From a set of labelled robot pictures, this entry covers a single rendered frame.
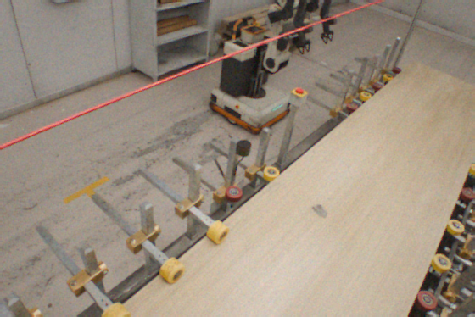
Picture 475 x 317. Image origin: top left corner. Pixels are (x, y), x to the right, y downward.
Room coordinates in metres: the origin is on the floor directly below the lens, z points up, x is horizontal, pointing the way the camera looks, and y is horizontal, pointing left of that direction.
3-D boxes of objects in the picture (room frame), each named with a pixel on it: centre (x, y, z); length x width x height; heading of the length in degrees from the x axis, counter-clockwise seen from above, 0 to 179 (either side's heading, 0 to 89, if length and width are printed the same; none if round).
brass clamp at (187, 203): (0.99, 0.17, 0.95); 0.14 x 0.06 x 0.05; 146
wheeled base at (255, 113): (3.24, -0.05, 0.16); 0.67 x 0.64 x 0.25; 56
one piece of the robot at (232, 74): (3.29, 0.03, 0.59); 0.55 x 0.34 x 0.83; 146
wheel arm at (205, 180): (1.26, 0.15, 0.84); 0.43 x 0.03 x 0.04; 56
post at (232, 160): (1.22, 0.02, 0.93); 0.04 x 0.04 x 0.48; 56
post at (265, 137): (1.42, -0.12, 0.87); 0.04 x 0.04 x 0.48; 56
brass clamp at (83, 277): (0.58, 0.45, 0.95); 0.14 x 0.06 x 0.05; 146
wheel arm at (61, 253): (0.60, 0.51, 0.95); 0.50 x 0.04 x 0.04; 56
